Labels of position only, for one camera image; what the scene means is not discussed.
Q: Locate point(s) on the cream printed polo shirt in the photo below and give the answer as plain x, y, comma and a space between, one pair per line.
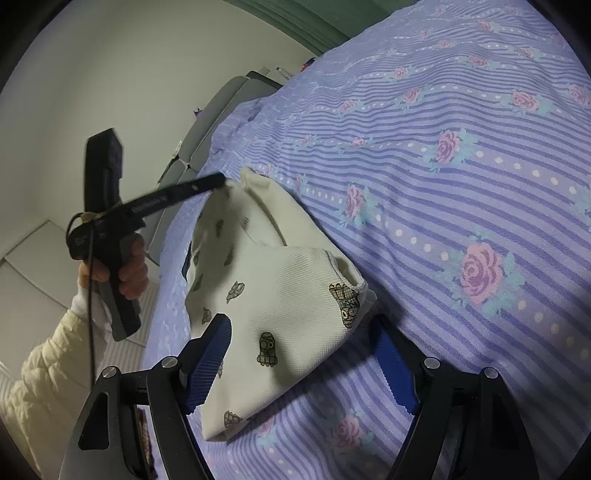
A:
277, 286

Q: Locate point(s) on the green curtain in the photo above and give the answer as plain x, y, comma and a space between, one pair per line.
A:
323, 23

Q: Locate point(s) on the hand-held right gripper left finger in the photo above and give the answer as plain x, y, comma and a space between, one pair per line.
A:
210, 360

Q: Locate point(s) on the person's left forearm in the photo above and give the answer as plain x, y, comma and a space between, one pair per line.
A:
55, 369

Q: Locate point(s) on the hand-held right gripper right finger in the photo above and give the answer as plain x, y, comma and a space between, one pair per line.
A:
392, 364

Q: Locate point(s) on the person's left hand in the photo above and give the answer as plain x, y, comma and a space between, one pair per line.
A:
134, 272

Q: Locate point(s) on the clear bottle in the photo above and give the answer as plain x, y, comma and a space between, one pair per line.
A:
282, 74

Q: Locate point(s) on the brown patterned folded cloth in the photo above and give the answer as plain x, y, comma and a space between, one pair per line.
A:
145, 443

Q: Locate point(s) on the grey padded headboard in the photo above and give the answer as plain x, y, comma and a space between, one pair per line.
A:
217, 115

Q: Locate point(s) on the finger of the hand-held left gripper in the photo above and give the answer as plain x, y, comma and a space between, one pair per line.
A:
198, 187

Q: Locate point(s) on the white louvered wardrobe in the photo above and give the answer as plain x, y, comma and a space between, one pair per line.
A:
37, 258

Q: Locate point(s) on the purple floral bedsheet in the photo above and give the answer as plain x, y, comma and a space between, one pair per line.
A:
461, 207

